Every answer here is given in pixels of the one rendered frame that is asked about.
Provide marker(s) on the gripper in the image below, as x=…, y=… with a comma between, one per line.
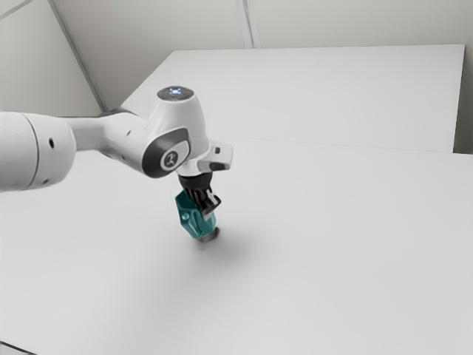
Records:
x=196, y=187

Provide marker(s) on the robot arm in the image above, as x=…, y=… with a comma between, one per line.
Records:
x=111, y=133

